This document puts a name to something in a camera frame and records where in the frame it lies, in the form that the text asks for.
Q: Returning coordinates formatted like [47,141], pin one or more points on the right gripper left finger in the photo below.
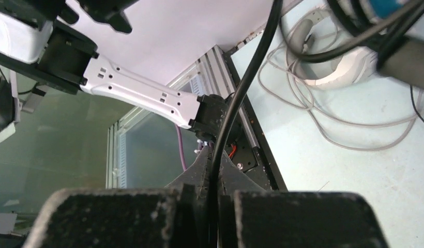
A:
[173,216]

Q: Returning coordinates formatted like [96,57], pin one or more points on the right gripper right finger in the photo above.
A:
[251,216]

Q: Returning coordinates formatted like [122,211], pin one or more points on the large black blue headphones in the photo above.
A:
[307,160]

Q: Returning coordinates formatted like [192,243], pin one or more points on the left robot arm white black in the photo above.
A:
[37,41]

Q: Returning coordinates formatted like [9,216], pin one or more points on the white gaming headphones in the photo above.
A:
[353,67]

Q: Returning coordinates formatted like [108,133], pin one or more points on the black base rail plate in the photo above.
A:
[253,152]

